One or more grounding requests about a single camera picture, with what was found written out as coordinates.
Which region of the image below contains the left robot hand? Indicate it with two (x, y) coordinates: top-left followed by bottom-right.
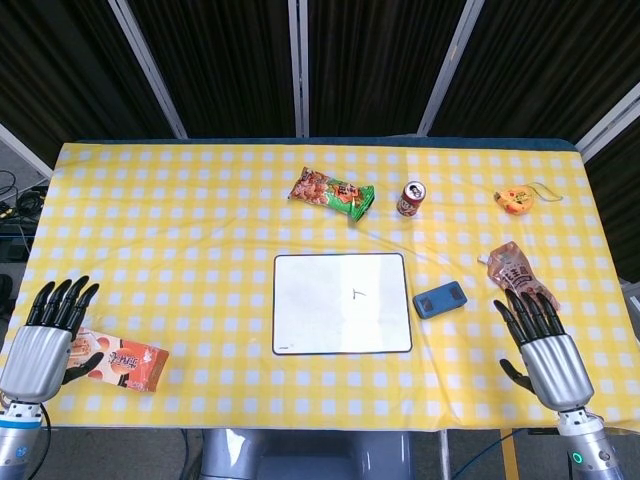
(0, 275), (105, 404)

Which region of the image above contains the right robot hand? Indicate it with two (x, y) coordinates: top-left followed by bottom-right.
(493, 287), (596, 412)

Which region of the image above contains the small blue box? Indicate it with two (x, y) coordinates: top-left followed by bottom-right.
(412, 281), (469, 320)

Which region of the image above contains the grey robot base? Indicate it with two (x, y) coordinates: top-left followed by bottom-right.
(199, 429), (416, 480)

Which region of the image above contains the white board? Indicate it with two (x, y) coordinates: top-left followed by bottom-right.
(271, 252), (414, 357)

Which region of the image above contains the orange snack box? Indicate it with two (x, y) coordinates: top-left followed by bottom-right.
(67, 327), (170, 394)

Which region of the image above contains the brown drink pouch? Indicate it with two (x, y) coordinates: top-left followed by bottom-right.
(477, 240), (561, 321)

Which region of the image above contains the yellow checkered tablecloth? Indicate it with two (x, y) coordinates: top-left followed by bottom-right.
(9, 142), (640, 434)

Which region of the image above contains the red drink can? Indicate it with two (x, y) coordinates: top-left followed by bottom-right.
(396, 180), (428, 219)

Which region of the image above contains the orange green snack bag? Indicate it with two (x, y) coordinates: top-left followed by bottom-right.
(287, 166), (376, 223)

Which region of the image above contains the black cables bundle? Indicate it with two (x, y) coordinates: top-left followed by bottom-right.
(0, 169), (49, 221)

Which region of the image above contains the orange round toy with cord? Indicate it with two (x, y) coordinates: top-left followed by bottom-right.
(493, 181), (564, 216)

